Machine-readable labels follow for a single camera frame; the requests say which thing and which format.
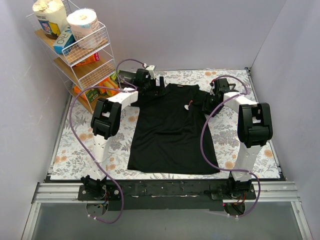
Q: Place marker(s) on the paper-wrapped jar with label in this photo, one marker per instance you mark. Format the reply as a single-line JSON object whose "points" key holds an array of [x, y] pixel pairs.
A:
{"points": [[52, 17]]}

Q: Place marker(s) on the black box on table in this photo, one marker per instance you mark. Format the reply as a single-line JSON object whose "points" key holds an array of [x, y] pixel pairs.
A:
{"points": [[126, 76]]}

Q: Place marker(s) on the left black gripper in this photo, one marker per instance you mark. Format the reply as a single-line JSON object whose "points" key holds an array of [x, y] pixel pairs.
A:
{"points": [[157, 87]]}

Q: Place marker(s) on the green box bottom shelf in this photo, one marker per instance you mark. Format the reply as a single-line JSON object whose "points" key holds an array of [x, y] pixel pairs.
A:
{"points": [[91, 94]]}

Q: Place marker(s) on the black t-shirt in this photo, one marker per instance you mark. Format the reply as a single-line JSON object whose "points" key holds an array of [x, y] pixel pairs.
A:
{"points": [[170, 139]]}

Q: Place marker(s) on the wrapped toilet paper roll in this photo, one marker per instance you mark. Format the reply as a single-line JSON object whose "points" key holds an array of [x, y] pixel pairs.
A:
{"points": [[84, 25]]}

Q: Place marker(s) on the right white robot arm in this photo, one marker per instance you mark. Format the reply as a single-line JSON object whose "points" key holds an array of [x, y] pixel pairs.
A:
{"points": [[254, 130]]}

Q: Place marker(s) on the orange box bottom left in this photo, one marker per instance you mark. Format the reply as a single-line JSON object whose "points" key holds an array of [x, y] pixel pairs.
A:
{"points": [[77, 90]]}

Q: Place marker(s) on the blue and white box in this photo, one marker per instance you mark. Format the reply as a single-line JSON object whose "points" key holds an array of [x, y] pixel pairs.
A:
{"points": [[64, 40]]}

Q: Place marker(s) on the aluminium frame rail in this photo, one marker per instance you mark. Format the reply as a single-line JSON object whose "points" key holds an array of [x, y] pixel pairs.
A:
{"points": [[63, 192]]}

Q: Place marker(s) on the yellow orange box bottom shelf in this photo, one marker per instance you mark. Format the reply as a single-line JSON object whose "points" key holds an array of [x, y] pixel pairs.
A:
{"points": [[108, 87]]}

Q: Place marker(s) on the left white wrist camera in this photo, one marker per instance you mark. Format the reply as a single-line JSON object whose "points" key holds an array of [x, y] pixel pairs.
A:
{"points": [[151, 70]]}

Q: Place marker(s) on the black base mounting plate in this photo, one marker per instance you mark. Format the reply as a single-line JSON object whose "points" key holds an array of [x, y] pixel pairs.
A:
{"points": [[164, 194]]}

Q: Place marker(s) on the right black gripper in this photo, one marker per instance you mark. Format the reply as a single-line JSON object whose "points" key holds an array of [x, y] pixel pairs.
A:
{"points": [[210, 105]]}

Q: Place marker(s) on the orange snack box middle shelf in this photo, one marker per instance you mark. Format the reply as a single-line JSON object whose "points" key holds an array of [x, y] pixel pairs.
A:
{"points": [[91, 59]]}

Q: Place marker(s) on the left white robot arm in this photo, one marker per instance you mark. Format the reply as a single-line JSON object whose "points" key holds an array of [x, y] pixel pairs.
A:
{"points": [[105, 124]]}

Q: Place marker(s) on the white wire shelf rack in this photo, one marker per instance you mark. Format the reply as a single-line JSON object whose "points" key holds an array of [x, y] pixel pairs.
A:
{"points": [[85, 76]]}

